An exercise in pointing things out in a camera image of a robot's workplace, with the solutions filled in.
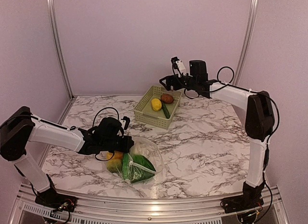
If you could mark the aluminium frame post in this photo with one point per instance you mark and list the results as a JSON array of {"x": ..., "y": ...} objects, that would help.
[
  {"x": 252, "y": 15},
  {"x": 59, "y": 52}
]

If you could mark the green fake leafy vegetable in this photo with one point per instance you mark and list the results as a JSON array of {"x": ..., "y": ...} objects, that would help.
[{"x": 137, "y": 168}]

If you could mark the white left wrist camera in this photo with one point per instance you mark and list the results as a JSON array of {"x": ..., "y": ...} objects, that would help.
[{"x": 125, "y": 122}]

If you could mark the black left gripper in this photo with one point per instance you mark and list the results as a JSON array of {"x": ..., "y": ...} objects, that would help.
[{"x": 126, "y": 146}]

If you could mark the clear zip top bag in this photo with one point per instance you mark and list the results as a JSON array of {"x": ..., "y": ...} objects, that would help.
[{"x": 147, "y": 148}]

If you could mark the brown fake potato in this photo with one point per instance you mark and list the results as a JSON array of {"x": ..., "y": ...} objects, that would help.
[{"x": 167, "y": 98}]

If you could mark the right aluminium frame post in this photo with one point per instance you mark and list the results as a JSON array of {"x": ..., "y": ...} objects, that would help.
[{"x": 252, "y": 15}]

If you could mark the yellow fake lemon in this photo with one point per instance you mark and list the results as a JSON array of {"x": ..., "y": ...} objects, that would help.
[{"x": 156, "y": 104}]

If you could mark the pale green perforated basket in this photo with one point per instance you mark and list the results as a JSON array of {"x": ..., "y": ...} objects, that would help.
[{"x": 144, "y": 112}]

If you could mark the left aluminium frame post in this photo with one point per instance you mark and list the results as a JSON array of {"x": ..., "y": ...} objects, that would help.
[{"x": 59, "y": 52}]

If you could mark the aluminium front rail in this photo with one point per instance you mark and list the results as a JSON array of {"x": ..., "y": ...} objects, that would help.
[{"x": 93, "y": 209}]

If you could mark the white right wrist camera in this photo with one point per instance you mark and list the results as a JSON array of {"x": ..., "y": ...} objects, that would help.
[{"x": 178, "y": 65}]

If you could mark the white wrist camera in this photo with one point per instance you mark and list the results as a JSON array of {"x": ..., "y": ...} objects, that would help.
[
  {"x": 125, "y": 122},
  {"x": 178, "y": 65}
]

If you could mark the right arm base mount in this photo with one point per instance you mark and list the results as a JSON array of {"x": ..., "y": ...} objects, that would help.
[{"x": 250, "y": 198}]

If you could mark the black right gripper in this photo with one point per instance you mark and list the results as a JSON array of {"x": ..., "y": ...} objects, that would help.
[{"x": 169, "y": 79}]

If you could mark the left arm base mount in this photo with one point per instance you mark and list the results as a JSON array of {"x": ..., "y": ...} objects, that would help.
[{"x": 52, "y": 199}]

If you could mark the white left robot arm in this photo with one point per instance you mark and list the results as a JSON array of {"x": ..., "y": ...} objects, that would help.
[{"x": 23, "y": 127}]

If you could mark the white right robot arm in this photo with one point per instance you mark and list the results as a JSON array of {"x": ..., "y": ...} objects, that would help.
[{"x": 259, "y": 118}]

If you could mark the green fake cucumber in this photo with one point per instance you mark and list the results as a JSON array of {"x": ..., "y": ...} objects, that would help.
[{"x": 165, "y": 110}]

